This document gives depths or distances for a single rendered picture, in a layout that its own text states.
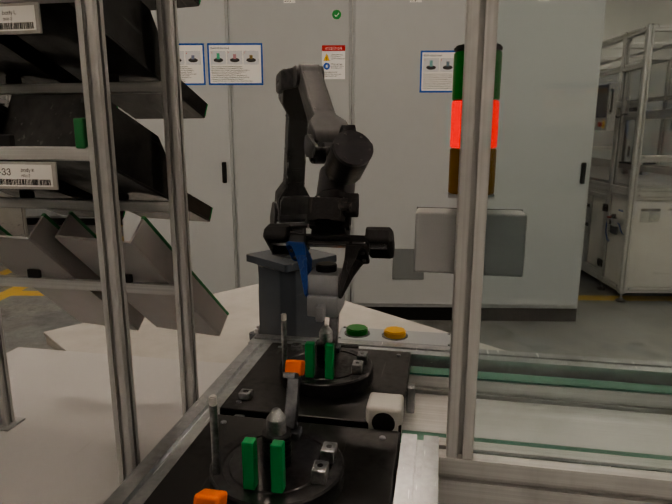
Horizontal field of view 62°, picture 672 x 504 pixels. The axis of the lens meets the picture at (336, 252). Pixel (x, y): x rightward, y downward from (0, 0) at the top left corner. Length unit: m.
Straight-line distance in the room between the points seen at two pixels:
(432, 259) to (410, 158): 3.20
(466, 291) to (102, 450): 0.60
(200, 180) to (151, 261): 3.16
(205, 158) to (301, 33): 1.03
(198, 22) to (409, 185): 1.73
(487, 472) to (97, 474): 0.53
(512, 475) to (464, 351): 0.15
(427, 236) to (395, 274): 3.30
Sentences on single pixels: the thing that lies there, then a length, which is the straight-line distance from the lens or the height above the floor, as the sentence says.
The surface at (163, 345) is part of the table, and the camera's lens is 1.33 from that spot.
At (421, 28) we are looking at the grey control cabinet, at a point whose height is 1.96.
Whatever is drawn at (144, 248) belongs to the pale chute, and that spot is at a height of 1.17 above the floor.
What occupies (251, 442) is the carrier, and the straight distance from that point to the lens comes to 0.57.
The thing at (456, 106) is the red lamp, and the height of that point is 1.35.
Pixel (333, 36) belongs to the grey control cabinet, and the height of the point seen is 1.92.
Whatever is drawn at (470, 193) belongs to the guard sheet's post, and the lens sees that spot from 0.61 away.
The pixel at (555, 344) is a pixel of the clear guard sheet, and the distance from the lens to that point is 0.66.
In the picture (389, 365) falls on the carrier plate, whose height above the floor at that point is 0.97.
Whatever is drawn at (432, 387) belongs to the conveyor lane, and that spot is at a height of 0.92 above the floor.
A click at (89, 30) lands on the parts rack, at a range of 0.65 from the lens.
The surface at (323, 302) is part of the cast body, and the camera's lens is 0.78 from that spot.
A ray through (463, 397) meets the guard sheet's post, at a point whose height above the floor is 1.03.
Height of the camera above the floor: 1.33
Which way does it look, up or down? 12 degrees down
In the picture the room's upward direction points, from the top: straight up
